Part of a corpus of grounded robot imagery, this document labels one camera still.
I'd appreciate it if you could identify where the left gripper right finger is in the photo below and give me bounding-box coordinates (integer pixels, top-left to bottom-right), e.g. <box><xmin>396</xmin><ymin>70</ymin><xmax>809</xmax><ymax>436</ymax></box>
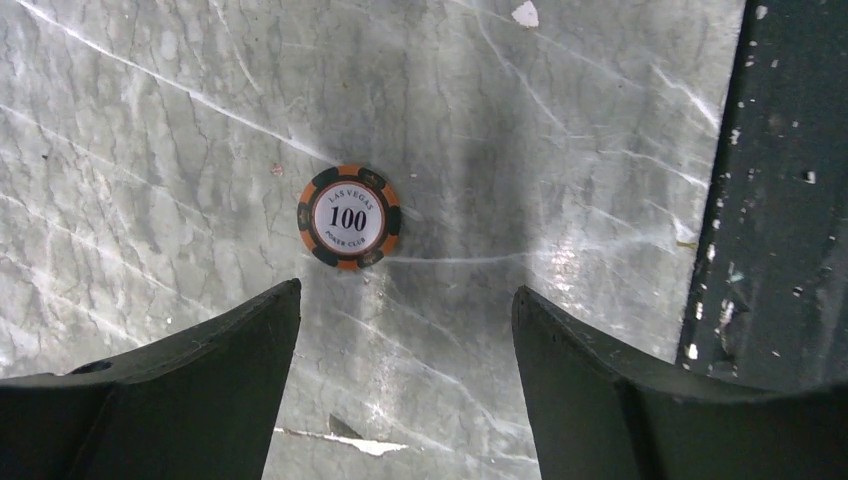
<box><xmin>512</xmin><ymin>286</ymin><xmax>847</xmax><ymax>479</ymax></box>

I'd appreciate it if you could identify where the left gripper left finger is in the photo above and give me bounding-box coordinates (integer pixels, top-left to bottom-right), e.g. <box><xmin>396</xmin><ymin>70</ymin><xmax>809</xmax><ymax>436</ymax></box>
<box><xmin>1</xmin><ymin>279</ymin><xmax>301</xmax><ymax>479</ymax></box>

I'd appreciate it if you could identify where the black base frame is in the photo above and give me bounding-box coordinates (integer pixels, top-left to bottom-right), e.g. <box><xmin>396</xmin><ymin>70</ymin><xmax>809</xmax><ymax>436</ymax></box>
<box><xmin>676</xmin><ymin>1</ymin><xmax>847</xmax><ymax>391</ymax></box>

